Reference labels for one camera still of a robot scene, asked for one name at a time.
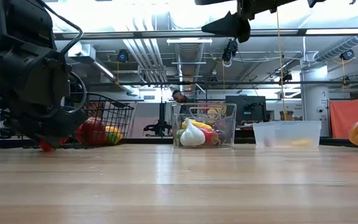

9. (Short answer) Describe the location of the white cylindrical column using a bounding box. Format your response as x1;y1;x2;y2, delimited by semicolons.
301;58;331;135

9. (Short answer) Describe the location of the dark red apple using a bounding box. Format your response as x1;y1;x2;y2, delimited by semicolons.
75;116;108;147

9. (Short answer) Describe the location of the tall clear plastic bin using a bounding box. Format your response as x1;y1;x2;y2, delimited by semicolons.
170;102;237;149

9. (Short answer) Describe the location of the brown cardboard box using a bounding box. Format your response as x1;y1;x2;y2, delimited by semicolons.
279;110;295;122

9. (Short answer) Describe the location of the person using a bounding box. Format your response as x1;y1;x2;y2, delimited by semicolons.
172;89;197;115

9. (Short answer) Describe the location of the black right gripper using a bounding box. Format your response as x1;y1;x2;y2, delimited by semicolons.
194;0;298;43

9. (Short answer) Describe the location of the yellow squash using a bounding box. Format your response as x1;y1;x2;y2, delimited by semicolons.
181;119;213;131

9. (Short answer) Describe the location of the small orange cherry tomato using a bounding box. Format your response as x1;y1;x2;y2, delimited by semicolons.
39;138;55;152

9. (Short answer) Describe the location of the orange citrus fruit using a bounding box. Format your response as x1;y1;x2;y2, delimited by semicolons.
104;125;122;134

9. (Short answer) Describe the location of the silver spiral duct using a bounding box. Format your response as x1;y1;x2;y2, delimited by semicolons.
314;34;358;62

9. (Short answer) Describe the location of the black background monitor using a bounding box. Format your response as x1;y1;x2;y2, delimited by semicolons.
224;95;267;123

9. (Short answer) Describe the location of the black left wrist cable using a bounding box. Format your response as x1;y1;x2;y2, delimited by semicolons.
37;0;88;114

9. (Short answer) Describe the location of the shallow clear plastic container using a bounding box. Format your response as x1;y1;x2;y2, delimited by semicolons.
252;120;322;149

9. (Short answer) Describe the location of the black aluminium table frame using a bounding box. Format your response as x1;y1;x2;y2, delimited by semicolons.
0;136;354;151

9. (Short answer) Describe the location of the black wire basket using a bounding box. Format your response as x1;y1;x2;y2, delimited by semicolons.
63;92;135;147

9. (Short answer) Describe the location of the black round ceiling lamp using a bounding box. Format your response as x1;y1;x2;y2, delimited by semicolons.
340;49;356;62
116;49;129;63

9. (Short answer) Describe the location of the black horizontal rail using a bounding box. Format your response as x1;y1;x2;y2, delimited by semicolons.
87;80;358;86

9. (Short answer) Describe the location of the black overhead camera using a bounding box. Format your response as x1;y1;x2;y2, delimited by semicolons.
223;38;239;68

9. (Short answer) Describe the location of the white garlic bulb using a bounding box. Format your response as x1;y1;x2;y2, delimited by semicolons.
180;117;206;147

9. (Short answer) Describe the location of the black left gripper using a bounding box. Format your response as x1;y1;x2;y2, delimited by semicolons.
0;32;88;149

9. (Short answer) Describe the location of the black equipment stand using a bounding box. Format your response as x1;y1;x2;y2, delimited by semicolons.
142;92;173;138

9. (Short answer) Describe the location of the grey ceiling duct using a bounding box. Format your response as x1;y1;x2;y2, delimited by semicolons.
172;42;205;98

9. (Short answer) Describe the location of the white ceiling light bar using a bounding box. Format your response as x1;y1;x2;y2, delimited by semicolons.
166;37;213;45

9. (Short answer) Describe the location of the grey overhead crossbeam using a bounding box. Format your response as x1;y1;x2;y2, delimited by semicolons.
53;27;358;41

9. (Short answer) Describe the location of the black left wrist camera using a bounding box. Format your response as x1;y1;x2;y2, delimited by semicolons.
0;0;55;49

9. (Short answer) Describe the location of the orange cloth partition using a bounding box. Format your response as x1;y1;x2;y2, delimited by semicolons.
329;98;358;139

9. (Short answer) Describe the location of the yellow hanging rope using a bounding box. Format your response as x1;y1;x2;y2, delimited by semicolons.
274;7;288;121

